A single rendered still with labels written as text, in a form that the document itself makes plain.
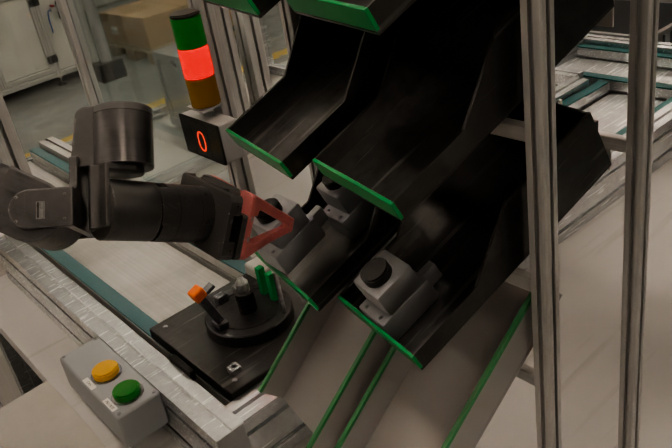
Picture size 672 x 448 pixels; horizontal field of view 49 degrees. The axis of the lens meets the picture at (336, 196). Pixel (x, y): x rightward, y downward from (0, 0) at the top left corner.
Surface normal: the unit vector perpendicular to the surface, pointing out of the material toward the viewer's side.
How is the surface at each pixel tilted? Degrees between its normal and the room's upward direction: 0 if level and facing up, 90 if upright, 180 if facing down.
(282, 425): 90
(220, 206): 63
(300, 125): 25
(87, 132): 53
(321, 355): 45
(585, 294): 0
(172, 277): 0
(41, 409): 0
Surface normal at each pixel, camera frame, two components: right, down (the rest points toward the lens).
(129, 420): 0.66, 0.26
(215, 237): -0.76, -0.06
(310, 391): -0.70, -0.37
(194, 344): -0.15, -0.88
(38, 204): 0.04, -0.19
